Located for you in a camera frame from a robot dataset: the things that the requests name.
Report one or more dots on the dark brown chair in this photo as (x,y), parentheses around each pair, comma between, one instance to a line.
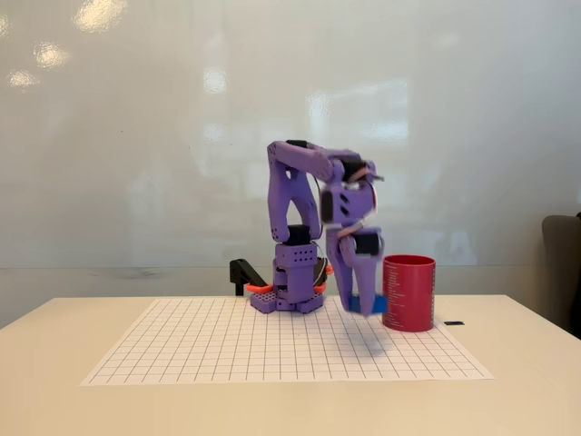
(563,272)

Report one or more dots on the black table clamp orange pad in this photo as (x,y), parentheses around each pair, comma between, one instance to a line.
(243,274)

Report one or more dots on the red cup with white print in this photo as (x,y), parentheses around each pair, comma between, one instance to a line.
(410,295)

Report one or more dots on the black table clamp orange knob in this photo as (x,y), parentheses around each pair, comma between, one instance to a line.
(323,277)

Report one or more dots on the white grid paper sheet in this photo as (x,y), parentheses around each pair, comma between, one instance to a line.
(254,349)

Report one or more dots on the purple robot arm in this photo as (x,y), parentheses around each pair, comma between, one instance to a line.
(290,200)

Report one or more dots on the small black flat piece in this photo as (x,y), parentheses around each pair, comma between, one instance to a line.
(454,323)

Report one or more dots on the purple gripper with motor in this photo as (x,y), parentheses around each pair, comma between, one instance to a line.
(350,252)

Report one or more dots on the blue toy brick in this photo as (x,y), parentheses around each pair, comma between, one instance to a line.
(379,305)

